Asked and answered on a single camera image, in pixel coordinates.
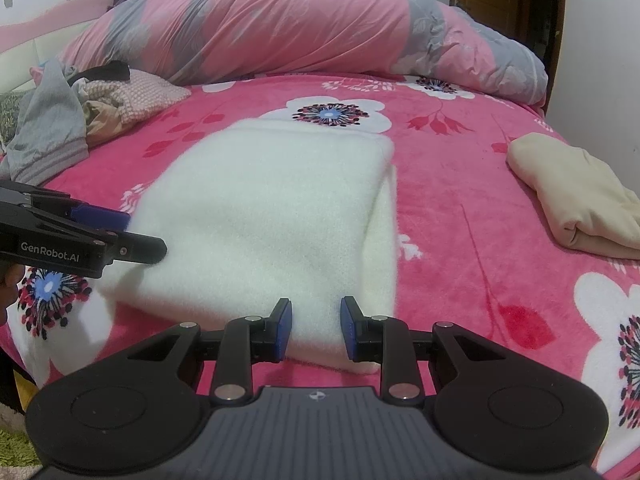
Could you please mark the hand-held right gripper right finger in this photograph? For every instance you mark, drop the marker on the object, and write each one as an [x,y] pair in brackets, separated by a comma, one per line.
[348,330]

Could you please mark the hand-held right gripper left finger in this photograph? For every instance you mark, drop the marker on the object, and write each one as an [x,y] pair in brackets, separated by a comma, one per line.
[285,327]

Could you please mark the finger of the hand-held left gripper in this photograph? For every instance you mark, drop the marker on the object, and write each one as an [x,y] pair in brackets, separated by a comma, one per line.
[140,250]
[100,219]

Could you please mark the cream fleece garment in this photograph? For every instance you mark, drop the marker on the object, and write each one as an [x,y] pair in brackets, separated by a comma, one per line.
[270,225]

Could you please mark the person's left hand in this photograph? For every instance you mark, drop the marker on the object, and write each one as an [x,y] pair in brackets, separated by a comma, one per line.
[9,282]

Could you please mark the khaki garment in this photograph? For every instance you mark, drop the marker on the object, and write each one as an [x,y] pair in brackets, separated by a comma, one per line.
[102,122]

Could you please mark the grey knit sweatshirt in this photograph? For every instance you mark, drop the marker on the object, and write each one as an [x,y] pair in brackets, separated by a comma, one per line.
[45,125]

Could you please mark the pink houndstooth knit garment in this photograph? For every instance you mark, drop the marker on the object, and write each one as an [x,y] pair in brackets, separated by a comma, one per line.
[145,92]

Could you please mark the green patterned pillow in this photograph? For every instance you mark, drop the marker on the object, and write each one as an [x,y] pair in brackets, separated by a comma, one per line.
[10,115]

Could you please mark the black garment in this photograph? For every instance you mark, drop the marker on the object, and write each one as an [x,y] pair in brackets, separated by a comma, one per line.
[107,72]

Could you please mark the pink floral blanket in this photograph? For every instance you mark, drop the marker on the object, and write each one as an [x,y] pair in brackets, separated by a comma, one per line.
[450,200]

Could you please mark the pink white headboard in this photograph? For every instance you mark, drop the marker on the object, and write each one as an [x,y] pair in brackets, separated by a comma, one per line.
[30,45]

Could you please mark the green shaggy rug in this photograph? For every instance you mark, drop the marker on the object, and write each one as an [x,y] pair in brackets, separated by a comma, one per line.
[12,445]

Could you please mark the beige folded garment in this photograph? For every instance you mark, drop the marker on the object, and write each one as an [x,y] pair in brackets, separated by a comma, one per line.
[575,195]

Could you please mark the pink grey quilt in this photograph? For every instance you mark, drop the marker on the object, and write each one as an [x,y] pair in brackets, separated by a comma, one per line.
[300,30]

